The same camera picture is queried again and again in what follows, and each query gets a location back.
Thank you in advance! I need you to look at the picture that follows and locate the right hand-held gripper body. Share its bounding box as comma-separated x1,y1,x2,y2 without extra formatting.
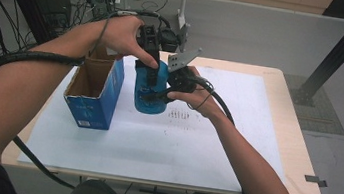
162,43,205,98

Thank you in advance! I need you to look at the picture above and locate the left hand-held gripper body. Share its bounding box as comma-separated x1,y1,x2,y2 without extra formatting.
134,22,182,65

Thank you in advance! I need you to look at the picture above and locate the blue plastic bottle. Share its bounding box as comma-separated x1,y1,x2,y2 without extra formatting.
130,56,175,117

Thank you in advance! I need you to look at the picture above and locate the blue cardboard box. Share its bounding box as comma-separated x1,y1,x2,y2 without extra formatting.
59,41,129,133

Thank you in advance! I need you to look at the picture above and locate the person's left hand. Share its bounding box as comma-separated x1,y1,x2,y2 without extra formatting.
98,12,166,71

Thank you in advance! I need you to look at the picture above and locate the person's right hand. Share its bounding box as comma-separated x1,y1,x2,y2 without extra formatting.
164,64,232,122

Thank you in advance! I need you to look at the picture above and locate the white table mat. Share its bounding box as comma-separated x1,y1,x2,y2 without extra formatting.
16,42,300,194

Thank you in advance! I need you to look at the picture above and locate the black computer case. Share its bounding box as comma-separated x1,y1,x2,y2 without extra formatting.
29,0,75,32

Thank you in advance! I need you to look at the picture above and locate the grey tape strip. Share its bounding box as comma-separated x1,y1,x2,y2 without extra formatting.
303,174,330,189

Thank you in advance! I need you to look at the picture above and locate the thin grey cable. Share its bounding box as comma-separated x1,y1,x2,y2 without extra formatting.
87,5,145,65

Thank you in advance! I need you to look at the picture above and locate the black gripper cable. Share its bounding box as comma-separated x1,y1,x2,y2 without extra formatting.
176,75,266,194

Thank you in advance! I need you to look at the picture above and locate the thick black sleeved cable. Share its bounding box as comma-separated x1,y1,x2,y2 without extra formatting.
0,45,93,190

